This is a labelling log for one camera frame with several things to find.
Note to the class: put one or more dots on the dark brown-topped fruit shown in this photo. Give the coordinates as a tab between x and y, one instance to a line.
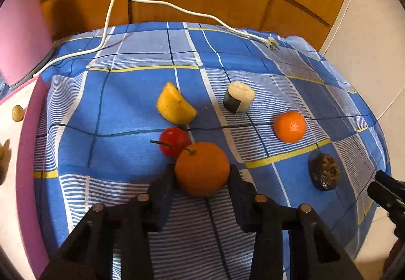
324	171

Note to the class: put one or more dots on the blue plaid tablecloth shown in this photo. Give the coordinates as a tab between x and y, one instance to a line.
126	109

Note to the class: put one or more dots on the pale sugarcane piece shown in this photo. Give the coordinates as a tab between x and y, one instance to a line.
239	97

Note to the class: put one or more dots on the pink electric kettle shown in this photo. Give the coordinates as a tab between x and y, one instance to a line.
22	29

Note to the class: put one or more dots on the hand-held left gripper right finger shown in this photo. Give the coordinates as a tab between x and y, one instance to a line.
240	194

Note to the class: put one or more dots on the red cherry tomato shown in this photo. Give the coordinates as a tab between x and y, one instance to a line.
173	141

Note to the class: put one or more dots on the dark-bark sugarcane piece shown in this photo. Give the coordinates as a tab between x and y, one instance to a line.
3	153

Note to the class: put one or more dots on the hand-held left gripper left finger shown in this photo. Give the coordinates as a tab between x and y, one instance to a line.
161	191

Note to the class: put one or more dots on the smooth stemless orange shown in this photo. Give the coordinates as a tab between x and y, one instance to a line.
290	127

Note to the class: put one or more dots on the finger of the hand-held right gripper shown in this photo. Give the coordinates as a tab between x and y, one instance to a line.
387	191

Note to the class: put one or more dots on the pink-rimmed white tray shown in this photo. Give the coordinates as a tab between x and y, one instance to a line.
12	219

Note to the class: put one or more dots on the small tan longan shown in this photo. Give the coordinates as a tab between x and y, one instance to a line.
18	112

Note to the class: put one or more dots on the orange with dark stem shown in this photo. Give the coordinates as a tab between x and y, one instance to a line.
202	169

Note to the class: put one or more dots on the yellow lemon wedge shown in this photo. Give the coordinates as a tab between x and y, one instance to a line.
175	105

